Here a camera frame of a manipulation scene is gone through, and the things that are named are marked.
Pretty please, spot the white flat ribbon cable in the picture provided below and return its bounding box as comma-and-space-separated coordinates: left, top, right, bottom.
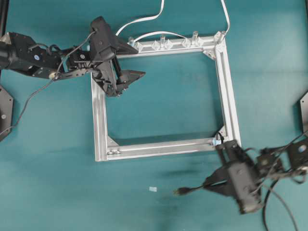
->
115, 0, 231, 43

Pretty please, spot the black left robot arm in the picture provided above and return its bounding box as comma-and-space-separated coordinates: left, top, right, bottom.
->
0, 32, 145, 97

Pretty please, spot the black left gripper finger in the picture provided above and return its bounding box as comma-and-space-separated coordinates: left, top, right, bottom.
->
109, 34, 139, 56
120, 70, 146, 88

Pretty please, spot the clear peg middle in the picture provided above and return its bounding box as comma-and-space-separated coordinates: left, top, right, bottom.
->
160, 34, 166, 49

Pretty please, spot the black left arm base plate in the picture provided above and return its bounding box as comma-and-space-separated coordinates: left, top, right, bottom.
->
0, 85, 14, 141

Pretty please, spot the clear peg right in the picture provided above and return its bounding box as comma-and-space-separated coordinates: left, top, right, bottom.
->
191, 31, 198, 46

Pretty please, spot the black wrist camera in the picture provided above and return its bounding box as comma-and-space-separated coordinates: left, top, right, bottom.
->
90, 16, 118, 62
227, 162, 263, 214

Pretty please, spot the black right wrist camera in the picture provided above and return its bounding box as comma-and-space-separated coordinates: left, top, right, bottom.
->
227, 162, 263, 214

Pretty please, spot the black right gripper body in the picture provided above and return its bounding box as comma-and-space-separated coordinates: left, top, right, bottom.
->
215, 140, 259, 185

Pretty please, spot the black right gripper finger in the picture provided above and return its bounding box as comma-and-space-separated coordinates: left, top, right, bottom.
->
203, 167, 234, 196

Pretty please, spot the silver aluminium extrusion frame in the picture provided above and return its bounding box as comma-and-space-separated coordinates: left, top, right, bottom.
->
91, 31, 241, 162

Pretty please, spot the black usb cable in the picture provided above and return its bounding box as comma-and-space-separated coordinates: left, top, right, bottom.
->
173, 178, 300, 231

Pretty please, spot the thin black left camera cable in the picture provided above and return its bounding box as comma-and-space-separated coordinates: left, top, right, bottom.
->
0, 32, 97, 135

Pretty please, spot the clear peg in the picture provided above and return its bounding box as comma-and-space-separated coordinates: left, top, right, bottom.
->
191, 31, 198, 46
128, 37, 135, 47
160, 34, 166, 49

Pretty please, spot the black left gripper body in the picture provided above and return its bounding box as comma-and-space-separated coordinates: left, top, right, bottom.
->
90, 55, 128, 97

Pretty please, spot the clear peg left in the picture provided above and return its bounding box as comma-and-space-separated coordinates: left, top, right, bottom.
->
128, 37, 135, 47

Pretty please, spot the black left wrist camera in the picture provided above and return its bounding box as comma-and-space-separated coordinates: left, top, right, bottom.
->
90, 16, 118, 62

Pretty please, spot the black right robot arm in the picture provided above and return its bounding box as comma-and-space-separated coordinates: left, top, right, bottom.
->
202, 137, 308, 198

